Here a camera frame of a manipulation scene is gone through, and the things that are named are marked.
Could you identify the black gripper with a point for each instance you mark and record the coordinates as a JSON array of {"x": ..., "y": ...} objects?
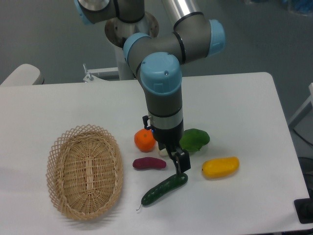
[{"x": 169, "y": 139}]

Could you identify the green cucumber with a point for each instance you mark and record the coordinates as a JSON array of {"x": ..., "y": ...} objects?
[{"x": 171, "y": 183}]

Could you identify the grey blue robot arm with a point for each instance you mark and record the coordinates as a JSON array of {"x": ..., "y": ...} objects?
[{"x": 155, "y": 61}]

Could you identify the white round vegetable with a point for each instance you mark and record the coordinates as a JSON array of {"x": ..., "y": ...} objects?
[{"x": 163, "y": 153}]

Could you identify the green leafy vegetable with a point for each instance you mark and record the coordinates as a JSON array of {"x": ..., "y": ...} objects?
[{"x": 194, "y": 139}]

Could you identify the yellow mango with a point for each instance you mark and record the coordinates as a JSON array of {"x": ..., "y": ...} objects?
[{"x": 220, "y": 167}]

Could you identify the purple sweet potato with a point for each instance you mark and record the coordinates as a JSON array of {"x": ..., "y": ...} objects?
[{"x": 149, "y": 163}]

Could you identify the orange tangerine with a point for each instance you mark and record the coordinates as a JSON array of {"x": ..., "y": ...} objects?
[{"x": 144, "y": 140}]

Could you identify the oval wicker basket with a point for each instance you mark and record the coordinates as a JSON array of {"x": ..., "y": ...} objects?
[{"x": 84, "y": 172}]

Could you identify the black device at table edge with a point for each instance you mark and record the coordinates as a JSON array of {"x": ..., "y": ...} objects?
[{"x": 304, "y": 210}]

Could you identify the white chair armrest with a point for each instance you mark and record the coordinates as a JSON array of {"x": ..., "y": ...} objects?
[{"x": 24, "y": 75}]

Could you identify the white frame at right edge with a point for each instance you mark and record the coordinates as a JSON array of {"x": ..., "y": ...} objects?
[{"x": 302, "y": 111}]

